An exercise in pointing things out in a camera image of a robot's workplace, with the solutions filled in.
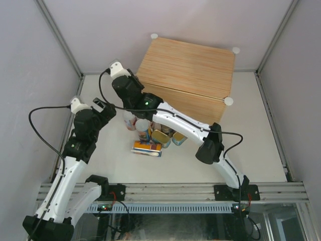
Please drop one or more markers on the right black base bracket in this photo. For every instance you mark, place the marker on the right black base bracket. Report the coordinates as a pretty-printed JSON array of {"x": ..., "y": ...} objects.
[{"x": 225, "y": 193}]

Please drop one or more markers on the black base bracket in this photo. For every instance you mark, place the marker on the black base bracket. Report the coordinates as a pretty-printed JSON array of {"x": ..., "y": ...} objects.
[
  {"x": 225, "y": 193},
  {"x": 116, "y": 192}
]

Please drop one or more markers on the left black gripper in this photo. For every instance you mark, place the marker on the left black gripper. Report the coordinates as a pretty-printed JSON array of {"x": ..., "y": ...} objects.
[{"x": 108, "y": 112}]

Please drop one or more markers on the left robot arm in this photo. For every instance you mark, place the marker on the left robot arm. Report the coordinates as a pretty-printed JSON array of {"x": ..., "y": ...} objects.
[{"x": 59, "y": 213}]

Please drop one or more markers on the white lid can red label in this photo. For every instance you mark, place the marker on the white lid can red label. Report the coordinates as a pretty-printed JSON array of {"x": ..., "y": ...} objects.
[{"x": 130, "y": 120}]

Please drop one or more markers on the tall can with spoon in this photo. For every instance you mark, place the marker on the tall can with spoon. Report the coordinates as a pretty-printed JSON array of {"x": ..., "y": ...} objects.
[{"x": 147, "y": 148}]

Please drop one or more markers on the left rectangular gold tin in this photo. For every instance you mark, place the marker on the left rectangular gold tin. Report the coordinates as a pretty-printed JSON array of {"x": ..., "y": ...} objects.
[{"x": 160, "y": 138}]

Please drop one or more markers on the left black base bracket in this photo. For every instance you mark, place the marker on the left black base bracket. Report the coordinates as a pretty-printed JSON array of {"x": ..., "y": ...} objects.
[{"x": 116, "y": 192}]

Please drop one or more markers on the wooden cube shelf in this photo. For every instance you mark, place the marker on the wooden cube shelf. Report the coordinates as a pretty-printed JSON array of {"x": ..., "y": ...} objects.
[{"x": 193, "y": 79}]

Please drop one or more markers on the dark round tin can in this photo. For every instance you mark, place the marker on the dark round tin can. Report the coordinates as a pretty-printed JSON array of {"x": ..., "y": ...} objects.
[{"x": 166, "y": 130}]

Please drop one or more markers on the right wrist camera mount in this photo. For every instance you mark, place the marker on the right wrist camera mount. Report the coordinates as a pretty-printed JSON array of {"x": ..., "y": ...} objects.
[{"x": 116, "y": 70}]

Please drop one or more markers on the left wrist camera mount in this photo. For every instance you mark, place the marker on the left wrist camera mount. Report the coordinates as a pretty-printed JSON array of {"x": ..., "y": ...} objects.
[{"x": 77, "y": 105}]

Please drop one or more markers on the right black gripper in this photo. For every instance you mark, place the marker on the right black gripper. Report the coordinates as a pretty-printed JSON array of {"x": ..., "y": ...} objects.
[{"x": 138, "y": 87}]

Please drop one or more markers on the aluminium mounting rail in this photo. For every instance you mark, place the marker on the aluminium mounting rail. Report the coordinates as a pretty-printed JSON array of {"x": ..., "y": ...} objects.
[{"x": 281, "y": 192}]

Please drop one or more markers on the white lid can colourful label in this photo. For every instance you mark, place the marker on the white lid can colourful label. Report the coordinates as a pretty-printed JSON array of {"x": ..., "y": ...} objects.
[{"x": 143, "y": 129}]

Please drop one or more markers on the rectangular gold tin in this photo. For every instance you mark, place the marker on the rectangular gold tin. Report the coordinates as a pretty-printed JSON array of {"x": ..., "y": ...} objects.
[
  {"x": 178, "y": 139},
  {"x": 160, "y": 138}
]

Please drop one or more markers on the right rectangular gold tin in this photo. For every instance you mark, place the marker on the right rectangular gold tin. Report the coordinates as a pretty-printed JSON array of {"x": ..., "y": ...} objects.
[{"x": 178, "y": 139}]

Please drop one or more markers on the slotted cable duct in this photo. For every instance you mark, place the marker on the slotted cable duct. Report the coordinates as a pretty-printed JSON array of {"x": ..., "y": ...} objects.
[{"x": 161, "y": 208}]

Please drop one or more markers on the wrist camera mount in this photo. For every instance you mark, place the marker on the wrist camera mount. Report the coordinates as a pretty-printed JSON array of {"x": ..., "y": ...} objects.
[
  {"x": 77, "y": 105},
  {"x": 116, "y": 70}
]

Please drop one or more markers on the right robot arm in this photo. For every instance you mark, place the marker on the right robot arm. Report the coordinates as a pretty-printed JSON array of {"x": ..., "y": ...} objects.
[{"x": 209, "y": 138}]

